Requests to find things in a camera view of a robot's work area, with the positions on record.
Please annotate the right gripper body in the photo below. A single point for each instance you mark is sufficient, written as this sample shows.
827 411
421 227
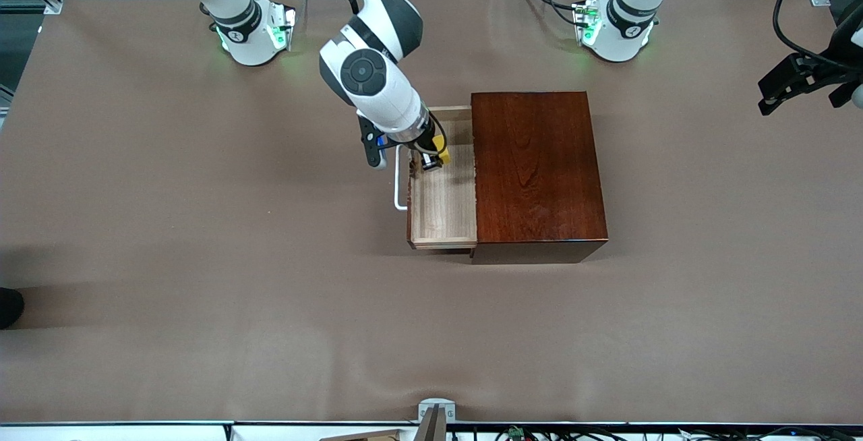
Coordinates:
425 145

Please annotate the grey metal clamp bracket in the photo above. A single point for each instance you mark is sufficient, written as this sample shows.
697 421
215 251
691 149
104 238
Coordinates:
437 404

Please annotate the brown table cloth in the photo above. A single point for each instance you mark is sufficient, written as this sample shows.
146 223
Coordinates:
337 326

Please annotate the dark brown wooden cabinet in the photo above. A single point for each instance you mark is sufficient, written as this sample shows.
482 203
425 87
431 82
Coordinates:
539 171

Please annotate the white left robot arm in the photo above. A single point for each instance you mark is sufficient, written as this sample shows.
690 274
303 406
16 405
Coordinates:
623 30

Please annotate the brown cardboard piece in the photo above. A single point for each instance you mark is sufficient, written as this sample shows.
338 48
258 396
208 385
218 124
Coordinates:
371 436

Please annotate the yellow wooden block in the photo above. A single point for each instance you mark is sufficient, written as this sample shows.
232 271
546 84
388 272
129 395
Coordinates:
443 152

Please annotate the grey metal post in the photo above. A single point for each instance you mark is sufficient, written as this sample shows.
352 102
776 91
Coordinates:
431 427

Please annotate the black shoe tip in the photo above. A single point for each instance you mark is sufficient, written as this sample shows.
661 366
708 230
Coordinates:
9 307

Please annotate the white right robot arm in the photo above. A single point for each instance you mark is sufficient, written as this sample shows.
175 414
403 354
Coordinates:
367 73

